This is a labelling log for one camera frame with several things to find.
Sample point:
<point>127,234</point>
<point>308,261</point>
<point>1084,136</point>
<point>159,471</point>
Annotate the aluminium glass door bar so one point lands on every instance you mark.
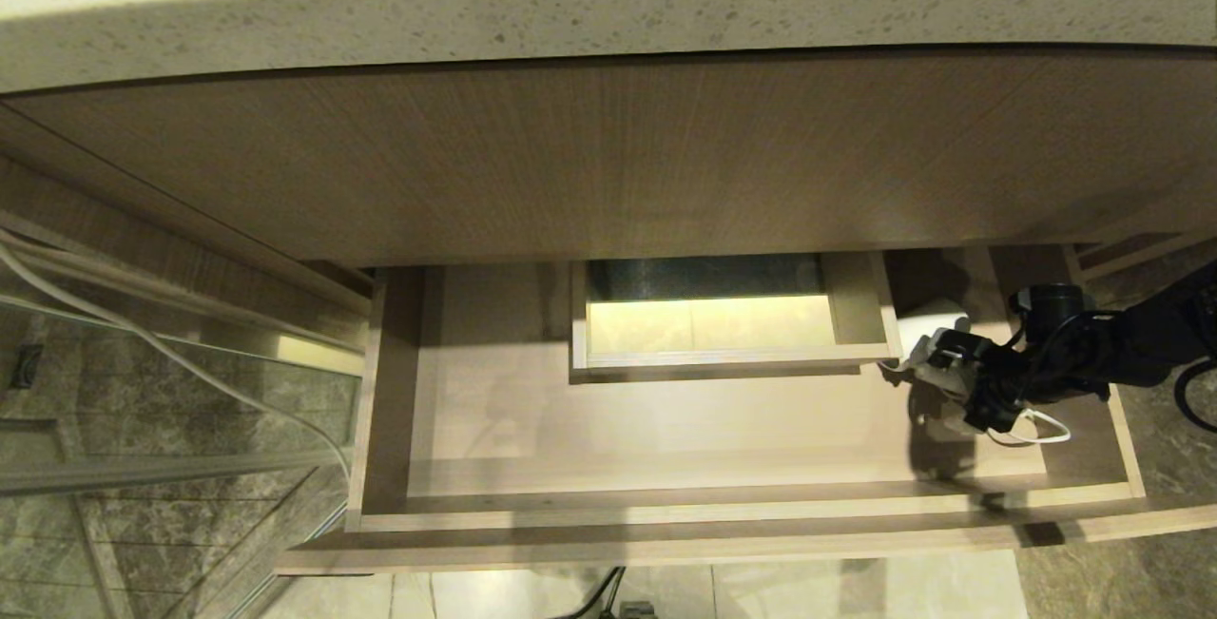
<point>171,472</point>

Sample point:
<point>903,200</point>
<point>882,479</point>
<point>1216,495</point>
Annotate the light wooden vanity cabinet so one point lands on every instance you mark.
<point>608,163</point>

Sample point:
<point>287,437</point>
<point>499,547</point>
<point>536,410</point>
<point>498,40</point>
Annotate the white hair dryer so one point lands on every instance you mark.
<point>927,329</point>

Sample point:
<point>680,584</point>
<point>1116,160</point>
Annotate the clear glass shower panel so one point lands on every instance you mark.
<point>143,419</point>

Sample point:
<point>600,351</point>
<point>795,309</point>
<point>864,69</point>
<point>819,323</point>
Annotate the aluminium shower track rail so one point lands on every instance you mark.
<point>190,319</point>

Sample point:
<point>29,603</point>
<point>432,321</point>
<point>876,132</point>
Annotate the light wooden vanity drawer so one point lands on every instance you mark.
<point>666,429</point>

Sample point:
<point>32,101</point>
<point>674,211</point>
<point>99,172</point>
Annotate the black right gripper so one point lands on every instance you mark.
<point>998,386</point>

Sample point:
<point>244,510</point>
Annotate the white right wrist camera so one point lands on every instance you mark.
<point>951,351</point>

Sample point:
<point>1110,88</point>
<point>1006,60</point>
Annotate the chrome floor rail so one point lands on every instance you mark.
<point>276,590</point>

